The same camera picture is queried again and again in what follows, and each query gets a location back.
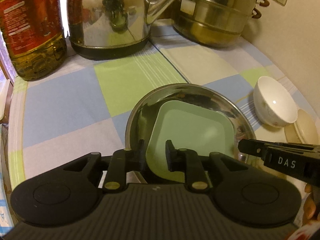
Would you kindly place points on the white wooden chair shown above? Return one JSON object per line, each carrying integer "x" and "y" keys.
{"x": 5, "y": 100}

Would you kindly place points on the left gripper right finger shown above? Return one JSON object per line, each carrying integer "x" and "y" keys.
{"x": 187, "y": 161}

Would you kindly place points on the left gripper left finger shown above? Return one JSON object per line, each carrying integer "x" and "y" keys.
{"x": 122, "y": 162}

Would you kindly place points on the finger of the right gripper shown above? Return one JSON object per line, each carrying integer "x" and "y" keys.
{"x": 256, "y": 148}
{"x": 304, "y": 147}

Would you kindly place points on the checked tablecloth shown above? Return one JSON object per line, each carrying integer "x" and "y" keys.
{"x": 85, "y": 105}

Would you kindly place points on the cream plastic bowl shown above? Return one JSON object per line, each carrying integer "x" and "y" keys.
{"x": 303, "y": 130}

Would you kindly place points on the cooking oil bottle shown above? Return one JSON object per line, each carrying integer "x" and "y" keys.
{"x": 33, "y": 34}

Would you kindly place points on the large steel dish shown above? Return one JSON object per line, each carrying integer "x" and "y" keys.
{"x": 143, "y": 117}

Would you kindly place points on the white floral bowl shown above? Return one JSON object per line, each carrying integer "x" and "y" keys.
{"x": 274, "y": 105}

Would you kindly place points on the person's right hand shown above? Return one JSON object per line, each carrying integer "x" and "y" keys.
{"x": 310, "y": 212}

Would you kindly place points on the green square plate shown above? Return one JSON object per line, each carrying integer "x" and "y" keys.
{"x": 187, "y": 126}

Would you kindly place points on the stainless steel kettle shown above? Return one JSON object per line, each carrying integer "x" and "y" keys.
{"x": 111, "y": 29}

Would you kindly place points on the stacked steel steamer pot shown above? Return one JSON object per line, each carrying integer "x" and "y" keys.
{"x": 214, "y": 23}

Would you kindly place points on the blue grid cloth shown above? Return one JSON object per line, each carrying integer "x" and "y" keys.
{"x": 7, "y": 222}

